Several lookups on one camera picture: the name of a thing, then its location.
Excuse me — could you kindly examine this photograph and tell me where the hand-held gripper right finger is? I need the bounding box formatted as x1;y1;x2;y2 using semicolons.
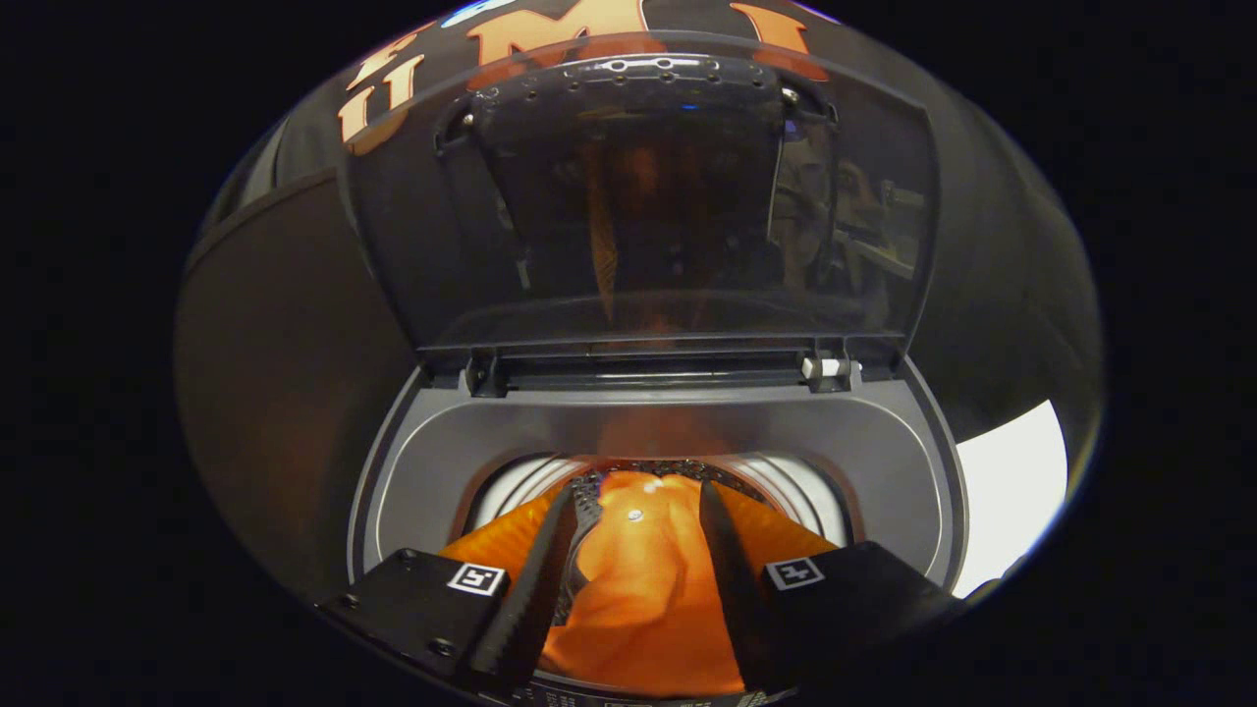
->
697;479;970;693

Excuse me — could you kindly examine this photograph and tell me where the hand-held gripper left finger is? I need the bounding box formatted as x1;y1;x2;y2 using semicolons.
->
316;481;580;693

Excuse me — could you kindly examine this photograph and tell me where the yellow polo shirt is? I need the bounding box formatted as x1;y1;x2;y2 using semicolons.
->
540;469;747;700

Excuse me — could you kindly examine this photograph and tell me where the grey washing machine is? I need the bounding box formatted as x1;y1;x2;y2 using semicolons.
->
346;349;970;707

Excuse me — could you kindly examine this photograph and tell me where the dark washing machine lid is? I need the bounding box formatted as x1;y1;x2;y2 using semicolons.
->
339;29;941;396

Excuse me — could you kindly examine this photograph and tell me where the white table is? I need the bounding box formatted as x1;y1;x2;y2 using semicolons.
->
953;398;1069;598

